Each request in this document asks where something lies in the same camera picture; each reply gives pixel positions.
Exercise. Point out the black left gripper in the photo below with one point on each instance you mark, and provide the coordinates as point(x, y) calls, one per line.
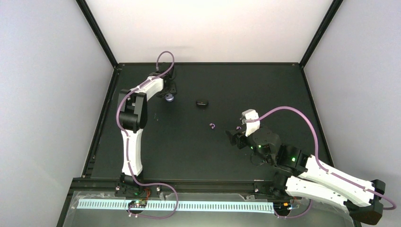
point(172, 91)

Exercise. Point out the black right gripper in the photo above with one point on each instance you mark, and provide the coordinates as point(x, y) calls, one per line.
point(233, 135)

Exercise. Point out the lilac earbud charging case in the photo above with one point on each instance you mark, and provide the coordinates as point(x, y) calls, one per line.
point(169, 97)

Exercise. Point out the black earbud charging case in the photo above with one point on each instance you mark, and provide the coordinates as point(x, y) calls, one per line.
point(202, 103)

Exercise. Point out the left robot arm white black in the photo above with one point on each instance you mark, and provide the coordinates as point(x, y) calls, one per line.
point(132, 117)

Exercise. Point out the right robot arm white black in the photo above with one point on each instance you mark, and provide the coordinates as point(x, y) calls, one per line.
point(299, 175)

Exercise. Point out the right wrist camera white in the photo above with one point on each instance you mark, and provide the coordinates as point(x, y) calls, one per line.
point(251, 120)

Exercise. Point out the white slotted cable duct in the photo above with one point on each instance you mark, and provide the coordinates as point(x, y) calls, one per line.
point(207, 206)

